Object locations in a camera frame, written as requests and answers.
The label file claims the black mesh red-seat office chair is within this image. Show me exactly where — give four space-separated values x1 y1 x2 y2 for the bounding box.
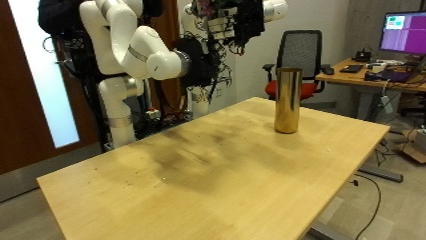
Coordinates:
262 29 331 101

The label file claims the brown door with glass panel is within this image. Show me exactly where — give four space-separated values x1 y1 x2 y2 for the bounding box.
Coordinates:
0 0 104 176

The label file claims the cardboard box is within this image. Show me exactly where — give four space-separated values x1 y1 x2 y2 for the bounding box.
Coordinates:
395 128 426 164

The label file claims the grey table foot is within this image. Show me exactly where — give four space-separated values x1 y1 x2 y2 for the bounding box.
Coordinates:
358 164 405 184

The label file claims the computer monitor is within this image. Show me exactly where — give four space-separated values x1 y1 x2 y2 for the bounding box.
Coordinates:
378 10 426 56

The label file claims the gold cylindrical metal vase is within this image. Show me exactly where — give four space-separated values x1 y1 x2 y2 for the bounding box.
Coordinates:
273 67 305 135

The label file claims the white power adapter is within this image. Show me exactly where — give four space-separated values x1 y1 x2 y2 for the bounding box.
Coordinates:
379 95 395 115

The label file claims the wooden office desk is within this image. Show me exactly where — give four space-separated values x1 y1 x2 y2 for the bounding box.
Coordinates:
315 58 426 122

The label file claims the white emergency stop box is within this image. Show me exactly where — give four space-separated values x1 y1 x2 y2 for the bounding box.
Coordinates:
144 107 162 122

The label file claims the black desk phone device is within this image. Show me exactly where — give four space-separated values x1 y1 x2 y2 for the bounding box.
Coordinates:
353 48 373 63

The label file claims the dark laptop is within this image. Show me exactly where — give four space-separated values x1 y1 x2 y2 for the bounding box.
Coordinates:
363 64 426 84

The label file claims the person in black clothes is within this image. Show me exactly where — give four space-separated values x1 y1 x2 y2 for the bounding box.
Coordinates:
37 0 165 148

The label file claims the black keyboard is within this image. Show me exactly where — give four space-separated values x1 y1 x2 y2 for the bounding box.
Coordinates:
338 64 365 74

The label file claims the black floor cable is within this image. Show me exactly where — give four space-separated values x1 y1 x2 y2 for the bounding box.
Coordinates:
351 173 383 240

